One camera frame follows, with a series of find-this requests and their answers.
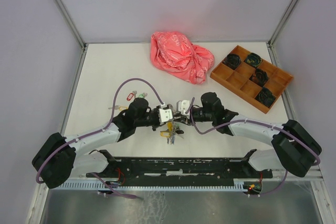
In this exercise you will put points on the black roll bottom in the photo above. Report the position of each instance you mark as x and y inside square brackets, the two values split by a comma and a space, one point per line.
[265, 97]

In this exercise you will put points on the metal keyring with keys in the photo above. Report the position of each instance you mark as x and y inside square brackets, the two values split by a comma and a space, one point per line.
[173, 130]

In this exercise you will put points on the key with red tag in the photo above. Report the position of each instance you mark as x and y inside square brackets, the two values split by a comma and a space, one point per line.
[132, 95]

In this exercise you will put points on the pink crumpled cloth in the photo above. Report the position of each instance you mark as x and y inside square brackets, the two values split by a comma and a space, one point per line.
[172, 52]

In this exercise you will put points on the black roll middle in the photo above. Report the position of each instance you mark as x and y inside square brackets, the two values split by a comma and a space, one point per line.
[259, 77]

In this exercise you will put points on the white cable duct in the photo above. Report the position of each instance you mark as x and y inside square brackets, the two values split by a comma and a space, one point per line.
[95, 184]

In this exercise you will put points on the black roll top right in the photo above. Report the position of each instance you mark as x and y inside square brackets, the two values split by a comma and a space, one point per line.
[253, 60]

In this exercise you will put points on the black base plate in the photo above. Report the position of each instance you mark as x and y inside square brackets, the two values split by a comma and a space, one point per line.
[226, 168]

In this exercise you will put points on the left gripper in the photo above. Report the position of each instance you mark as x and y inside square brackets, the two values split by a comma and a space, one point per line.
[157, 125]

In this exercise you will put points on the key with yellow tag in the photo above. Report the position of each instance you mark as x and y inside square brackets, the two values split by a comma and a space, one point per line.
[118, 107]

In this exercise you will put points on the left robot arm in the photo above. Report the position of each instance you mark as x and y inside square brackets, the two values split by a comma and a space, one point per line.
[55, 160]

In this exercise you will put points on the black roll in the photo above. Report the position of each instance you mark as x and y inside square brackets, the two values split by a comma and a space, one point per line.
[259, 77]
[232, 61]
[253, 60]
[265, 97]

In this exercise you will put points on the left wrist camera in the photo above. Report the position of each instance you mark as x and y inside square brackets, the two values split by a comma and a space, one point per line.
[165, 112]

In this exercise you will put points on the black roll top left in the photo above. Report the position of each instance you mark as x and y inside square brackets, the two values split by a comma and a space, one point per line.
[232, 61]

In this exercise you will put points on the wooden compartment tray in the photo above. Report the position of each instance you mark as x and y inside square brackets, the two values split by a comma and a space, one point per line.
[237, 81]

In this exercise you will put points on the key with green tag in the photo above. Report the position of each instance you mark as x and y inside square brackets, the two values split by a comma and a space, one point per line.
[143, 95]

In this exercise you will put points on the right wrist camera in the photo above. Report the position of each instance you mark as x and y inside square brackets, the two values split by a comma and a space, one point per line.
[184, 107]

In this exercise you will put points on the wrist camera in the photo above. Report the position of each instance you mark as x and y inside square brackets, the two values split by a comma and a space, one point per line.
[165, 112]
[184, 107]

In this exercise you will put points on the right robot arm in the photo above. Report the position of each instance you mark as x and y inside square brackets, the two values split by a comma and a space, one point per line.
[292, 148]

